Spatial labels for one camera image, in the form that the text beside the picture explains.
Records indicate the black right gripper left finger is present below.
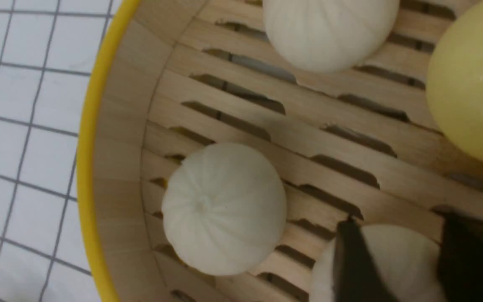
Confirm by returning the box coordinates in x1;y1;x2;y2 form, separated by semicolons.
334;218;397;302

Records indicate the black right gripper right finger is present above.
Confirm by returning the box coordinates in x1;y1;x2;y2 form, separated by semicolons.
437;211;483;302

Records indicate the cream bun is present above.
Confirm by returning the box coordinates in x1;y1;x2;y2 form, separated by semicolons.
262;0;400;73
309;224;446;302
161;143;288;276

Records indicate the yellow bun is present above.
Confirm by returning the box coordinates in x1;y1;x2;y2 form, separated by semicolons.
426;1;483;161

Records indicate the bamboo steamer tray yellow rim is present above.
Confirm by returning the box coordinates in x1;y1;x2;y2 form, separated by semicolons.
77;0;483;302

